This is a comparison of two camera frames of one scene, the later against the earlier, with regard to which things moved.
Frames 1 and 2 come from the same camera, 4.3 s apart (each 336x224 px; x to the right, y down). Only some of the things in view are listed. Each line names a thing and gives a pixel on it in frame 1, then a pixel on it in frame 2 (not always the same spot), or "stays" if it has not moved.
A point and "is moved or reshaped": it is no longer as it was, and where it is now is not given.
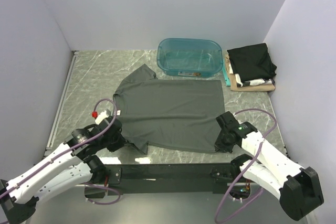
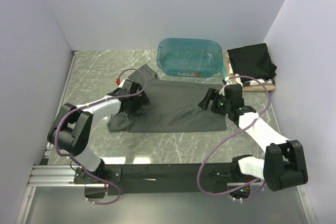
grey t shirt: x=169 y=115 is moved or reshaped
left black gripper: x=121 y=142 -> x=142 y=100
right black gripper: x=220 y=147 -> x=212 y=94
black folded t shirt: x=252 y=62 stays
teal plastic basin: x=189 y=57 stays
